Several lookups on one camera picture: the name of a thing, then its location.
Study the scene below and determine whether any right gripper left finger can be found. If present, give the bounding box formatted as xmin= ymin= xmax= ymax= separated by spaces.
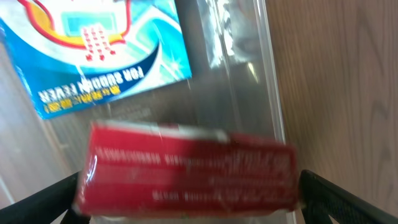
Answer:
xmin=1 ymin=173 xmax=90 ymax=224

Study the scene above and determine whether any red medicine box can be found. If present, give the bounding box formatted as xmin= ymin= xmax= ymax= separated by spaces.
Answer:
xmin=74 ymin=120 xmax=299 ymax=218

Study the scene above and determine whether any clear plastic container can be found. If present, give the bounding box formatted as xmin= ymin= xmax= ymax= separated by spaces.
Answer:
xmin=1 ymin=0 xmax=295 ymax=223

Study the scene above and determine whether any blue Kool Fever box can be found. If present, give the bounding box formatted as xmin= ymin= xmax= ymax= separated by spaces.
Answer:
xmin=1 ymin=0 xmax=192 ymax=119

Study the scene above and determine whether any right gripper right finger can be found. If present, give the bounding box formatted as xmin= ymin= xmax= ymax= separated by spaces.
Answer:
xmin=299 ymin=170 xmax=397 ymax=224

